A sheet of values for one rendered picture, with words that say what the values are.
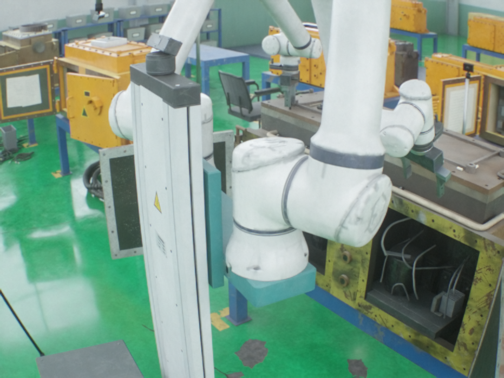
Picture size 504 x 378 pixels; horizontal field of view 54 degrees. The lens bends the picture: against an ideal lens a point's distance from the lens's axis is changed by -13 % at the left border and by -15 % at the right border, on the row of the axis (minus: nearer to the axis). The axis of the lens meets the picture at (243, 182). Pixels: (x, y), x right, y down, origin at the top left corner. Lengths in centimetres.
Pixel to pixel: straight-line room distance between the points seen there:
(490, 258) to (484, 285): 11
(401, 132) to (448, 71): 747
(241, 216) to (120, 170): 144
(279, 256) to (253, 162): 22
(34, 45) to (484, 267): 596
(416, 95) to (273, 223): 49
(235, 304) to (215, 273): 194
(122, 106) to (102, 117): 255
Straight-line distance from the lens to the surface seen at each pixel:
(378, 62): 105
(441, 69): 884
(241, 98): 567
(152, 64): 127
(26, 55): 693
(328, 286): 248
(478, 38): 1151
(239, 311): 332
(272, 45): 231
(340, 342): 324
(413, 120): 136
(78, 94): 447
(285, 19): 208
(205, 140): 159
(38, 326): 350
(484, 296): 191
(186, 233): 126
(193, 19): 180
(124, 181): 261
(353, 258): 229
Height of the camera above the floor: 204
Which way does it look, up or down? 23 degrees down
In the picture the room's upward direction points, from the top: 1 degrees counter-clockwise
